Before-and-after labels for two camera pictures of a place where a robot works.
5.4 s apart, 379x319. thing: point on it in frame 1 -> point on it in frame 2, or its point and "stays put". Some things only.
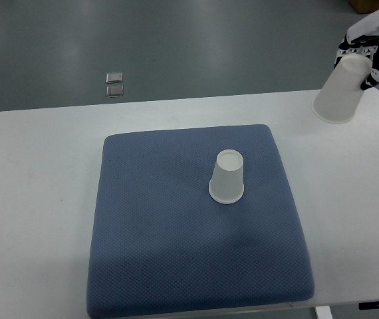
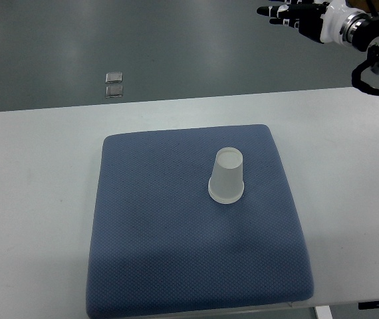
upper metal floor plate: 114,77 stays put
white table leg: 323,312 stays put
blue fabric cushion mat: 163,247 stays put
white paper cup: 337,100 -> 226,185
